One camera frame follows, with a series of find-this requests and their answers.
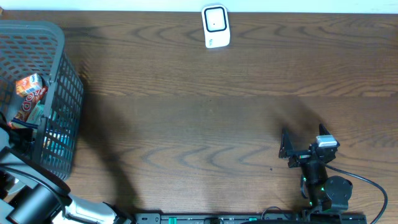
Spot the red-brown chocolate bar wrapper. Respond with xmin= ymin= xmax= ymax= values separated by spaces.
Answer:
xmin=8 ymin=86 xmax=48 ymax=129

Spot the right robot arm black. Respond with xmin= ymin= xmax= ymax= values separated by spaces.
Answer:
xmin=279 ymin=124 xmax=353 ymax=213

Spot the black cable right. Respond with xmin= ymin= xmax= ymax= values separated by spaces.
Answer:
xmin=323 ymin=163 xmax=389 ymax=224

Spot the small orange snack pack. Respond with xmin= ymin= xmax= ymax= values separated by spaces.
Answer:
xmin=16 ymin=73 xmax=44 ymax=96

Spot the white barcode scanner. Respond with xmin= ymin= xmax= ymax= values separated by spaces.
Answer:
xmin=201 ymin=4 xmax=231 ymax=49

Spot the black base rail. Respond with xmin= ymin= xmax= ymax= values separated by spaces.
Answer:
xmin=134 ymin=211 xmax=367 ymax=224

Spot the grey plastic mesh basket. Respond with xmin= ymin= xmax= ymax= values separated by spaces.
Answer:
xmin=1 ymin=21 xmax=84 ymax=180

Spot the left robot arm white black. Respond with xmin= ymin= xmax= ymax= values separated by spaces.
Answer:
xmin=1 ymin=115 xmax=136 ymax=223

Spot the light teal wet wipes pack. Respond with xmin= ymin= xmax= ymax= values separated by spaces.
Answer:
xmin=26 ymin=104 xmax=44 ymax=125

